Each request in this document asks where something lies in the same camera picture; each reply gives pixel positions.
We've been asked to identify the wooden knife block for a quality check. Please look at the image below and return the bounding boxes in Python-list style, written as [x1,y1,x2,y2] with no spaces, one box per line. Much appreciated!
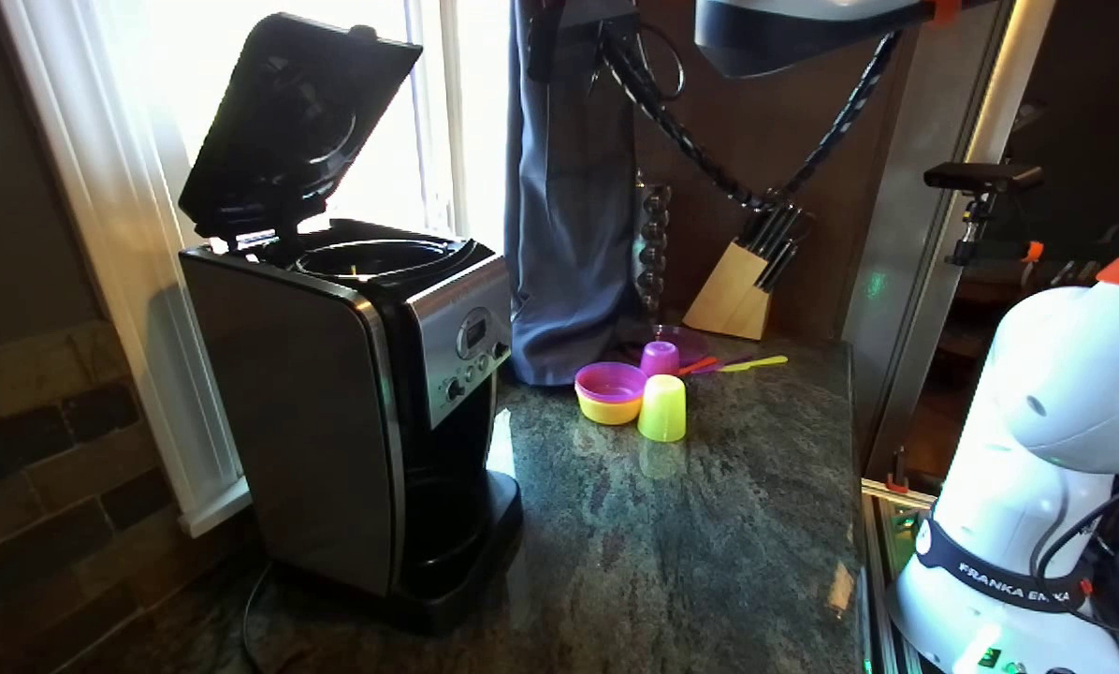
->
[681,239,776,343]

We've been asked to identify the black coffeemaker lid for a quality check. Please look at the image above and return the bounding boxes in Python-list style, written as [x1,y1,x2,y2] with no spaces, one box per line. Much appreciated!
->
[176,11,428,248]

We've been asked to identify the yellow plastic cup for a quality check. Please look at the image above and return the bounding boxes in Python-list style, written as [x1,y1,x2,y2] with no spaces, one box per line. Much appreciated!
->
[635,369,689,447]

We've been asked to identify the thin black cable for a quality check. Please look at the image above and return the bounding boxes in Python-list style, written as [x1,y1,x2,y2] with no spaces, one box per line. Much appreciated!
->
[1034,465,1119,590]

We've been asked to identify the steel and black coffeemaker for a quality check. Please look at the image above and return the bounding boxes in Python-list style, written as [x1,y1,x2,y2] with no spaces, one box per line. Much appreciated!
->
[180,218,529,634]

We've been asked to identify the black handled knife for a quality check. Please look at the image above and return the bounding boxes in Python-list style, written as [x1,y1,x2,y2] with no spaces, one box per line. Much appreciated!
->
[762,222,809,292]
[749,198,792,259]

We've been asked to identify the yellow plastic utensil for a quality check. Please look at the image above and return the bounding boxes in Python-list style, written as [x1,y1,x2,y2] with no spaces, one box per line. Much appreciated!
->
[714,353,792,378]

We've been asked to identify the blue hanging cloth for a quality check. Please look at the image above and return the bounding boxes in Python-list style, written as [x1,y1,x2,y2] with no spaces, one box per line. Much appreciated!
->
[501,0,655,390]

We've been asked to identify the purple plastic bowl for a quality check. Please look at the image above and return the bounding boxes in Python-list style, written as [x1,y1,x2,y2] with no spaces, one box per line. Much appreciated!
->
[572,360,648,412]

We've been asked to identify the black braided cable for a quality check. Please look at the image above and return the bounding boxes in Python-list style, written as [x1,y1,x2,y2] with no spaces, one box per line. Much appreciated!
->
[594,11,906,222]

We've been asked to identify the pink plastic cup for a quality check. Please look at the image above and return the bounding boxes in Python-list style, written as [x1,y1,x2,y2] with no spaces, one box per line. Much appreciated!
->
[635,338,686,378]

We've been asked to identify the grey metal panel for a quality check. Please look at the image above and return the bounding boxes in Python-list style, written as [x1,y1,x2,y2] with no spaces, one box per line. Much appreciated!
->
[840,0,1059,479]

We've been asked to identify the black camera on stand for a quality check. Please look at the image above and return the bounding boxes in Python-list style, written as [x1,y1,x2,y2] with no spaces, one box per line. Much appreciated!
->
[926,156,1047,271]

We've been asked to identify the yellow plastic bowl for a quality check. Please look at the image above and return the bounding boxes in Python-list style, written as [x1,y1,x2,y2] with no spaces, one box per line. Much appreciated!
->
[577,390,644,429]

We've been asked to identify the perforated grey metal column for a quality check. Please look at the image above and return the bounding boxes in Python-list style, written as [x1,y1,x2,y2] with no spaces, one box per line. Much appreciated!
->
[633,177,678,332]

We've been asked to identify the small wooden piece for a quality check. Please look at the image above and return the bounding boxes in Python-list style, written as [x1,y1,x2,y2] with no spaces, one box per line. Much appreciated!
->
[824,556,862,626]

